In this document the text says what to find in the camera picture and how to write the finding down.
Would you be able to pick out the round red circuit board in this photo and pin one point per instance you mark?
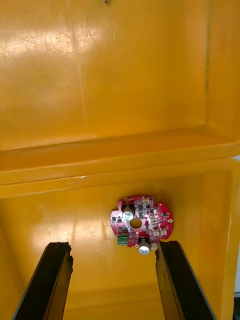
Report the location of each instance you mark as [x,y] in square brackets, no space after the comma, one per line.
[165,212]

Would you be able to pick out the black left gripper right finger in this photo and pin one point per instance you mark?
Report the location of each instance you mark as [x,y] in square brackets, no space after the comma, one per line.
[180,282]

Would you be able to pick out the yellow-orange plastic bin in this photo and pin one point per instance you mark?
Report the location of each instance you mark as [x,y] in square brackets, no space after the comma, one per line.
[75,225]
[125,75]

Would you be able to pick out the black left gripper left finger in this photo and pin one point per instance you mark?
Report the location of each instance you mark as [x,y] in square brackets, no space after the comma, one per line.
[47,282]

